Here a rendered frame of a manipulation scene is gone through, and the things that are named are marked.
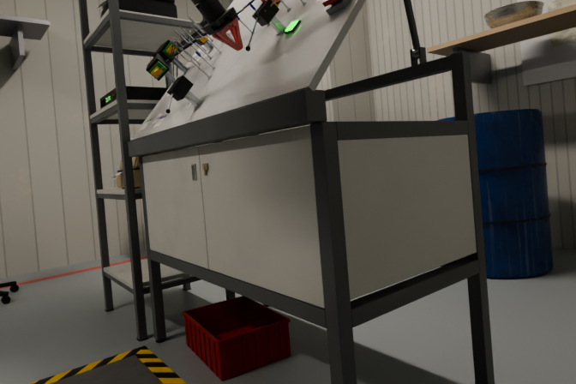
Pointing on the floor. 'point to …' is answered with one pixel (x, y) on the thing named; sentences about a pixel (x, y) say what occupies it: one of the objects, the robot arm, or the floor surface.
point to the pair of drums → (513, 193)
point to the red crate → (237, 336)
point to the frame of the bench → (345, 373)
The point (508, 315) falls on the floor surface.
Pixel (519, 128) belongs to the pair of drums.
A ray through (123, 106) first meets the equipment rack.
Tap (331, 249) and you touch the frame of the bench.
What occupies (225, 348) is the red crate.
